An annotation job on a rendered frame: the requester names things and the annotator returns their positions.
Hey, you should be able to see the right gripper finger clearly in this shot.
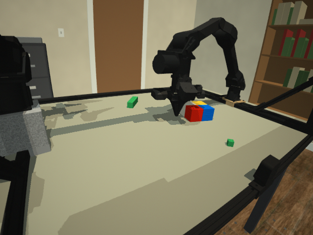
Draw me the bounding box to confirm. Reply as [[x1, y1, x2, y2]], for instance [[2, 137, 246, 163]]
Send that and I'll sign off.
[[177, 96, 190, 116], [167, 97, 180, 116]]

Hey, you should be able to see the white cube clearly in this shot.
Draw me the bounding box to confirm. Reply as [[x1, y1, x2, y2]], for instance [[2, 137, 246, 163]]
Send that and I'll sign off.
[[180, 101, 196, 116]]

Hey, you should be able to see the green rectangular bar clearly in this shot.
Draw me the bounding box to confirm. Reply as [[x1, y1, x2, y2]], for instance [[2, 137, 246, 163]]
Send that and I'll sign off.
[[127, 96, 138, 108]]

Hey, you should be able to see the small green cube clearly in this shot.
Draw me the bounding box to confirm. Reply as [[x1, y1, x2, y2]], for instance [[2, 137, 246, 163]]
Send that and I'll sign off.
[[226, 139, 234, 147]]

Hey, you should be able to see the red cube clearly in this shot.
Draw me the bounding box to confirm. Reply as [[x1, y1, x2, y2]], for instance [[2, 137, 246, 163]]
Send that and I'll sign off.
[[184, 105, 203, 122]]

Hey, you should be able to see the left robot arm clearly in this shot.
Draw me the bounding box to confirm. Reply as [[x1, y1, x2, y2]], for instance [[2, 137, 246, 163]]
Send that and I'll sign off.
[[0, 35, 33, 115]]

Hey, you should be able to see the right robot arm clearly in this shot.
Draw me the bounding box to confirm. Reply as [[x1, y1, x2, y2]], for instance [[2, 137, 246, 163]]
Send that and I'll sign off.
[[152, 17, 245, 101]]

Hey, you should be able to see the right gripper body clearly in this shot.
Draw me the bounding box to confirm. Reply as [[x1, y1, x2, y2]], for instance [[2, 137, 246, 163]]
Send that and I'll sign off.
[[151, 73, 205, 100]]

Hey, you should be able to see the blue cube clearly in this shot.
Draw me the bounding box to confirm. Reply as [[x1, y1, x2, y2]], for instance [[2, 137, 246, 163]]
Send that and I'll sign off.
[[198, 105, 215, 121]]

